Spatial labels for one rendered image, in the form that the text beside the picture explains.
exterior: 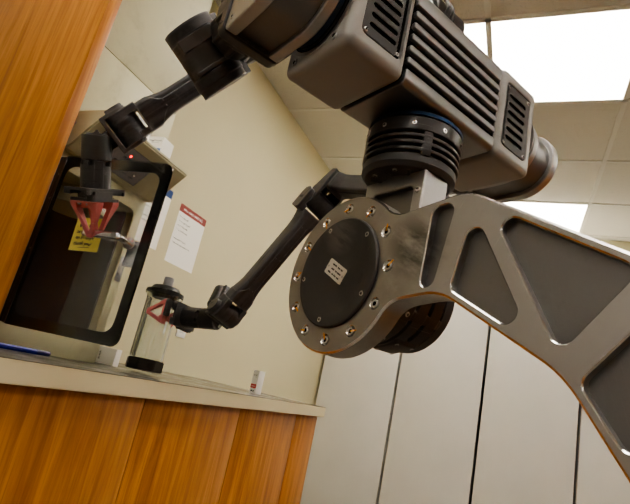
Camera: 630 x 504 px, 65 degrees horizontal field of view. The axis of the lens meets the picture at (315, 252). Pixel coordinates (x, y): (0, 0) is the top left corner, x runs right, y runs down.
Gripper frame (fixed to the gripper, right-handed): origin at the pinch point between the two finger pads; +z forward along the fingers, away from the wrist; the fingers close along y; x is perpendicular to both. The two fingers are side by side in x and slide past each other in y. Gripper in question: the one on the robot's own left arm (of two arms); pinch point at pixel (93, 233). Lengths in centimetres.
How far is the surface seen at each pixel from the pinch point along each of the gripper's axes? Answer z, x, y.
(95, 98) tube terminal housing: -30.9, -21.8, -22.2
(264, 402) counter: 56, 15, -60
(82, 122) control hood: -23.7, -17.6, -14.0
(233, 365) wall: 88, -50, -161
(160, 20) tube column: -58, -21, -45
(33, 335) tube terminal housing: 26.4, -20.9, -4.7
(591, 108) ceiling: -67, 118, -209
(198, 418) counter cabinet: 50, 9, -30
